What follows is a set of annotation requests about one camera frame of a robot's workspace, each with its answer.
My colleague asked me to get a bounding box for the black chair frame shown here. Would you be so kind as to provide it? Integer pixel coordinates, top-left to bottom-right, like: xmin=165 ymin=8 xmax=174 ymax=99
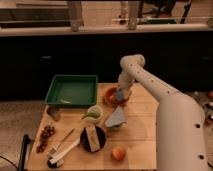
xmin=17 ymin=134 xmax=32 ymax=171

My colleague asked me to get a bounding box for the grey cloth on bowl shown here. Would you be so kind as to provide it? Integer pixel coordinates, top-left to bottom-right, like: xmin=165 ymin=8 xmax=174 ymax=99
xmin=105 ymin=106 xmax=126 ymax=128

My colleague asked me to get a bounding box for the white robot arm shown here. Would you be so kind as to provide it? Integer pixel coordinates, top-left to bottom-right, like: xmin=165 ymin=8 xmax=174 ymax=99
xmin=118 ymin=54 xmax=208 ymax=171

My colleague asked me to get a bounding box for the wooden block on plate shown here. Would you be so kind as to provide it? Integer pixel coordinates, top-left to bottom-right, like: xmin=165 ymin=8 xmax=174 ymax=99
xmin=86 ymin=125 xmax=100 ymax=152

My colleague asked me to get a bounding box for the white handled brush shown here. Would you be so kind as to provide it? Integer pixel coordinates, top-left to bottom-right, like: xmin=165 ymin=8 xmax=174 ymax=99
xmin=47 ymin=138 xmax=80 ymax=169

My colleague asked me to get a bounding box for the green plastic tray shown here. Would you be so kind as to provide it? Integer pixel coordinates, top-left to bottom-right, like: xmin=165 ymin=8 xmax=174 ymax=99
xmin=45 ymin=75 xmax=98 ymax=108

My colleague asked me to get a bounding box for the brown small object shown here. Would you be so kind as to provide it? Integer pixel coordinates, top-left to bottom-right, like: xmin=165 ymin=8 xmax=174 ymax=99
xmin=46 ymin=106 xmax=61 ymax=121

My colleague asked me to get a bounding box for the metal fork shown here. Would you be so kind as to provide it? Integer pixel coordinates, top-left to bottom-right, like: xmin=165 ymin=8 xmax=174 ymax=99
xmin=48 ymin=128 xmax=75 ymax=157

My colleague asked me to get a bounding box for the blue sponge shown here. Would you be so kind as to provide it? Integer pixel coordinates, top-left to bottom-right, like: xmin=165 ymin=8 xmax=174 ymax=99
xmin=115 ymin=90 xmax=124 ymax=101

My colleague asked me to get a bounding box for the bunch of red grapes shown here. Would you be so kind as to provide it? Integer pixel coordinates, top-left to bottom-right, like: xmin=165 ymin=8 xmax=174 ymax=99
xmin=36 ymin=125 xmax=55 ymax=153

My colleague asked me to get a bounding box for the black round plate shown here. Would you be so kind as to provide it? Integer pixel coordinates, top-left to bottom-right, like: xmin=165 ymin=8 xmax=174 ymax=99
xmin=80 ymin=126 xmax=106 ymax=152

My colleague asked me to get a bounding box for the orange fruit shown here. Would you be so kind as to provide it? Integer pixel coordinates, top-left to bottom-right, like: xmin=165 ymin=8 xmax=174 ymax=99
xmin=111 ymin=146 xmax=126 ymax=161

